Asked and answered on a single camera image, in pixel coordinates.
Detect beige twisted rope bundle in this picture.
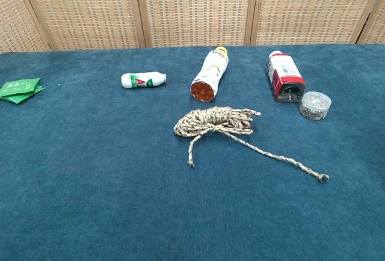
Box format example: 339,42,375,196
173,106,331,183

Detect tall white yellow-cap bottle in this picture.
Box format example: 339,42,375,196
189,46,230,103

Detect small white green-label bottle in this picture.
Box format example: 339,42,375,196
121,71,167,89

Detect blue carpet table cover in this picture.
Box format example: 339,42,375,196
0,43,385,261

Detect red juice bottle white cap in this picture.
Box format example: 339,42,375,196
266,50,307,104

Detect woven wooden folding screen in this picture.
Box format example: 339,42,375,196
0,0,385,54

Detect green tea sachet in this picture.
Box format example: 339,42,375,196
0,78,42,98
0,85,46,105

